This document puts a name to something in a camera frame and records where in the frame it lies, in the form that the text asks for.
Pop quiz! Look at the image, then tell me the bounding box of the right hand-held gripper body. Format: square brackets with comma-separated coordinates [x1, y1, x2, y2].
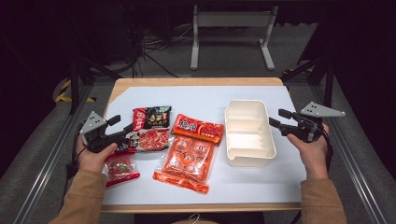
[279, 101, 346, 144]

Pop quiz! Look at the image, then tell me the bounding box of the right hand-held gripper cable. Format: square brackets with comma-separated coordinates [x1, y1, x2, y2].
[320, 125, 334, 172]

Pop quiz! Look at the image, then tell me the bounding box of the left hand-held gripper cable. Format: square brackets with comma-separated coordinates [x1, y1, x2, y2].
[65, 122, 89, 183]

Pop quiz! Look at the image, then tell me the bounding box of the bundle of black cables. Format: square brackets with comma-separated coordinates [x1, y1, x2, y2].
[122, 18, 195, 78]

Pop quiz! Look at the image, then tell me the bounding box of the large orange seasoning packet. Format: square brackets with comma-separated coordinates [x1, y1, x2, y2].
[152, 113, 225, 195]

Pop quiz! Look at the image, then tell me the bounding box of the grey metal stand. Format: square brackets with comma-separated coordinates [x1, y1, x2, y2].
[190, 4, 279, 71]

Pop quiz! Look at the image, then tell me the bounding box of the hand-held gripper cable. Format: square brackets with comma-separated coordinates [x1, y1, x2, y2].
[65, 122, 89, 183]
[320, 125, 334, 172]

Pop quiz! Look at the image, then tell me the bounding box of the person's left hand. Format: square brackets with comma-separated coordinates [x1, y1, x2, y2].
[75, 134, 119, 174]

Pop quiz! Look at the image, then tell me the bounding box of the white clothing cord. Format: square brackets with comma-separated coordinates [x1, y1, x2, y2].
[186, 212, 202, 224]

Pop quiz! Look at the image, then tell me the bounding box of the person's right hand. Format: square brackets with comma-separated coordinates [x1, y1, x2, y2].
[286, 123, 331, 181]

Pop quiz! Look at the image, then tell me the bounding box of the aluminium rail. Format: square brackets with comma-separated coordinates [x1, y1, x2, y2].
[311, 83, 388, 224]
[12, 85, 94, 224]

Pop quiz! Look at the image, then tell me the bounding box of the black tripod stand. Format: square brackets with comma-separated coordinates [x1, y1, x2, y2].
[279, 46, 336, 108]
[66, 54, 123, 116]

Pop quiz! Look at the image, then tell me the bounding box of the white table mat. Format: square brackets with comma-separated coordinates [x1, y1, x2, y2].
[102, 85, 307, 206]

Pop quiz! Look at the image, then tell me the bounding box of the white plastic storage box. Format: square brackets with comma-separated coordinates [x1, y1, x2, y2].
[223, 99, 277, 168]

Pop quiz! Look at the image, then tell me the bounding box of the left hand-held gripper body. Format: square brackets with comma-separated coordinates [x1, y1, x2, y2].
[78, 110, 130, 153]

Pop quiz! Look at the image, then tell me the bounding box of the black and red seasoning packet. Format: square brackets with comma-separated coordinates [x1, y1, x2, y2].
[116, 105, 173, 155]

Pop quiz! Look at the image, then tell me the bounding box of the small red clear packet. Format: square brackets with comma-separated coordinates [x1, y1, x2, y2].
[103, 152, 141, 189]

